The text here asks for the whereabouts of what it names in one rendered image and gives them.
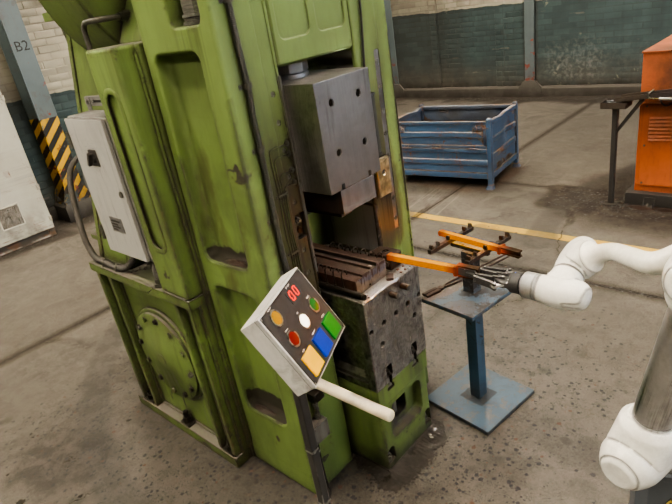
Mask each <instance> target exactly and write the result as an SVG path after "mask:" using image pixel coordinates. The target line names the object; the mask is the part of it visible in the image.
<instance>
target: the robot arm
mask: <svg viewBox="0 0 672 504"><path fill-rule="evenodd" d="M610 260H613V261H616V262H618V263H620V264H623V265H625V266H627V267H629V268H631V269H634V270H636V271H638V272H641V273H645V274H651V275H662V286H663V289H664V297H665V300H666V302H667V305H668V308H667V311H666V314H665V317H664V320H663V322H662V325H661V328H660V331H659V334H658V337H657V340H656V343H655V346H654V348H653V351H652V354H651V357H650V360H649V363H648V366H647V369H646V372H645V375H644V377H643V380H642V383H641V386H640V389H639V392H638V395H637V398H636V401H635V403H631V404H628V405H626V406H624V407H623V408H622V409H621V411H620V412H619V414H618V416H617V418H616V420H615V422H614V424H613V426H612V427H611V429H610V431H609V433H608V434H607V437H606V438H605V440H604V441H603V442H602V444H601V447H600V453H599V463H600V466H601V468H602V471H603V472H604V474H605V476H606V477H607V478H608V479H609V480H610V481H611V482H612V483H613V484H615V485H616V486H618V487H620V488H623V489H627V490H630V491H639V490H644V489H647V488H650V487H652V486H654V485H656V484H657V483H658V482H659V481H661V480H662V479H663V478H664V477H665V476H666V475H667V474H672V245H670V246H668V247H666V248H664V249H661V250H658V251H653V252H649V251H644V250H641V249H637V248H634V247H630V246H627V245H623V244H619V243H603V244H597V243H596V242H595V241H594V240H593V239H592V238H590V237H586V236H581V237H577V238H575V239H573V240H572V241H570V242H569V243H568V244H567V245H566V246H565V248H564V249H563V250H562V252H561V253H560V255H559V257H558V259H557V261H556V263H555V266H554V268H553V269H552V270H551V271H550V272H549V273H548V274H547V275H543V274H538V273H534V272H529V271H527V272H525V273H523V272H519V271H513V272H512V268H499V267H490V266H483V268H480V273H477V272H476V270H471V269H466V268H461V267H458V275H461V276H465V277H470V278H473V282H474V283H477V284H479V285H482V286H485V287H488V288H490V289H492V290H493V291H496V288H499V287H500V288H507V289H508V290H509V292H511V293H515V294H519V295H520V296H521V297H522V298H526V299H530V300H533V301H538V302H541V303H542V304H544V305H546V306H549V307H553V308H557V309H562V310H569V311H582V310H584V309H586V308H587V307H588V305H589V303H590V301H591V298H592V289H591V288H590V287H589V286H588V285H587V284H586V283H585V282H584V281H585V279H589V278H590V277H591V276H592V275H594V274H595V273H597V272H598V271H600V270H601V269H602V268H603V266H604V263H605V262H607V261H610Z"/></svg>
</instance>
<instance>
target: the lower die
mask: <svg viewBox="0 0 672 504"><path fill-rule="evenodd" d="M313 246H314V248H315V249H319V250H324V251H328V252H332V253H336V254H341V255H345V256H349V257H354V258H358V259H362V260H366V261H371V262H375V263H376V267H374V268H373V269H372V268H371V266H368V265H364V264H359V263H355V262H351V261H347V260H343V259H339V258H334V257H330V256H326V255H322V254H318V253H315V257H316V262H317V265H318V264H320V263H321V264H322V265H323V268H322V266H321V265H319V267H318V272H319V277H320V280H321V282H325V283H326V278H325V272H324V269H325V267H326V266H328V265H329V266H330V267H331V271H330V269H329V267H327V268H326V275H327V280H328V282H329V284H332V285H334V280H333V274H332V271H333V269H334V268H336V267H337V268H338V269H339V272H338V270H337V269H335V271H334V277H335V282H336V285H337V286H339V287H342V281H341V272H342V270H346V271H347V275H346V272H345V271H344V272H343V273H342V278H343V284H344V286H345V288H346V289H350V290H353V291H357V292H360V293H363V292H364V291H365V290H367V289H368V288H369V287H371V286H372V285H373V284H375V283H376V282H378V281H379V280H380V279H382V278H383V277H384V276H386V274H387V271H386V264H385V259H384V258H380V257H378V258H376V257H375V256H371V255H370V256H368V255H366V254H362V253H361V254H360V253H357V252H353V253H352V251H348V250H346V251H344V249H339V248H338V249H337V248H335V247H329V246H326V245H322V244H317V243H313ZM370 283H371V286H369V284H370Z"/></svg>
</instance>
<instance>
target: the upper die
mask: <svg viewBox="0 0 672 504"><path fill-rule="evenodd" d="M303 194H304V200H305V205H306V208H307V209H313V210H319V211H325V212H331V213H337V214H343V215H345V214H347V213H348V212H350V211H352V210H354V209H356V208H357V207H359V206H361V205H363V204H364V203H366V202H368V201H370V200H371V199H373V198H375V197H376V190H375V183H374V175H373V174H372V175H369V176H368V177H366V178H364V179H362V180H360V181H359V182H357V183H355V184H353V185H351V186H349V187H347V188H345V189H344V188H342V190H341V191H339V192H337V193H336V194H334V195H325V194H318V193H311V192H304V191H303Z"/></svg>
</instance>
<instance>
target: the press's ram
mask: <svg viewBox="0 0 672 504"><path fill-rule="evenodd" d="M282 85H283V90H284V95H285V100H286V106H287V111H288V116H289V121H290V126H291V132H292V137H293V142H294V147H295V153H296V158H297V163H298V168H299V173H300V179H301V184H302V189H303V191H304V192H311V193H318V194H325V195H334V194H336V193H337V192H339V191H341V190H342V188H344V189H345V188H347V187H349V186H351V185H353V184H355V183H357V182H359V181H360V180H362V179H364V178H366V177H368V176H369V175H372V174H374V173H376V172H378V171H380V170H381V168H380V160H379V152H378V145H377V137H376V129H375V121H374V113H373V106H372V98H371V90H370V82H369V74H368V67H353V68H336V69H319V70H309V75H307V76H304V77H301V78H297V79H291V80H285V81H282Z"/></svg>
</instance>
